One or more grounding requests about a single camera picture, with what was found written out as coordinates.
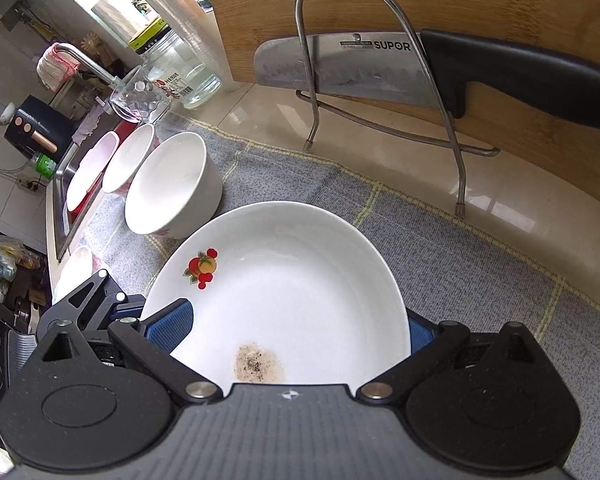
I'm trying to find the white drain basket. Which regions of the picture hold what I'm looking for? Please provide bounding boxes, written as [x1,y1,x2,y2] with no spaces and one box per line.
[66,131,120,212]

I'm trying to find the white bowl pink flowers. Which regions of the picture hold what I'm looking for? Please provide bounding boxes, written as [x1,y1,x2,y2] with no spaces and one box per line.
[125,131,224,239]
[101,122,156,194]
[55,245,103,303]

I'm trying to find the wooden cutting board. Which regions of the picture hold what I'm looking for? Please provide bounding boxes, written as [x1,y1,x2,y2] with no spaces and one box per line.
[196,0,600,223]

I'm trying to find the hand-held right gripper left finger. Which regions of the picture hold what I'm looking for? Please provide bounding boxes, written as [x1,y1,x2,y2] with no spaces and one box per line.
[40,299,222,406]

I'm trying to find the grey checked dish mat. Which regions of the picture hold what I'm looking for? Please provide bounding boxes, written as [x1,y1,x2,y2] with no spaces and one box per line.
[80,110,600,466]

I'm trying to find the pink white rag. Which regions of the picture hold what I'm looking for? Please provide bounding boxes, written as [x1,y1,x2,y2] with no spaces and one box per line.
[36,42,81,93]

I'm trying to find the metal wire board stand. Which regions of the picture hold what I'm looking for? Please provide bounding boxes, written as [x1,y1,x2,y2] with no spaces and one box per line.
[295,0,501,218]

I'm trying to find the white plastic bag roll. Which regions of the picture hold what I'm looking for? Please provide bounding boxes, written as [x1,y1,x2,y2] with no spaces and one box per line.
[90,0,148,43]

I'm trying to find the black-handled kitchen knife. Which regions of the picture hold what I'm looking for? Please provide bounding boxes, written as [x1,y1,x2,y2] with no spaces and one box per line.
[253,29,600,136]

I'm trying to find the stained white fruit-print plate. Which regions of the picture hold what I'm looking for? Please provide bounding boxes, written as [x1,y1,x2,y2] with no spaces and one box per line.
[140,201,412,386]

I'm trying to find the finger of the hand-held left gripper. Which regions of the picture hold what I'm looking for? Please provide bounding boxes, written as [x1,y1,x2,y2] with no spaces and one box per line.
[37,271,146,341]

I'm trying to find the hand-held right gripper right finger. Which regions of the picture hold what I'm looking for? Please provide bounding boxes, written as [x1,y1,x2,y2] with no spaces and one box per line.
[355,309,542,405]

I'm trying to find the clear glass mug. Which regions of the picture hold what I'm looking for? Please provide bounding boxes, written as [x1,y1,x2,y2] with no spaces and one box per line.
[108,65,174,126]

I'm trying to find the red plastic basin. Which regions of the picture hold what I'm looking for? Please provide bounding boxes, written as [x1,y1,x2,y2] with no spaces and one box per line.
[67,122,133,226]

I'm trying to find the stainless steel sink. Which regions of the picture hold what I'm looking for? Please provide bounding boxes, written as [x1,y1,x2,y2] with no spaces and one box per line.
[50,110,136,263]

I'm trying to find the glass jar yellow-green lid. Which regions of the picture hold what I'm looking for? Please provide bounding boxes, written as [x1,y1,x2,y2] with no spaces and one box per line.
[134,19,224,109]

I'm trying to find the black appliance pink handle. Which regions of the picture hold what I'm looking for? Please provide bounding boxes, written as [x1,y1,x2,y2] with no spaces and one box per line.
[4,95,73,157]

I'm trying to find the metal faucet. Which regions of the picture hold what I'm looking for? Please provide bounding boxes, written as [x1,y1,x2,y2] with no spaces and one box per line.
[54,42,127,92]

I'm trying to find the green label bottle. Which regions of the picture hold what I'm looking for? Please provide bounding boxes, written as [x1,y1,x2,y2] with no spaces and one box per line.
[29,151,58,179]

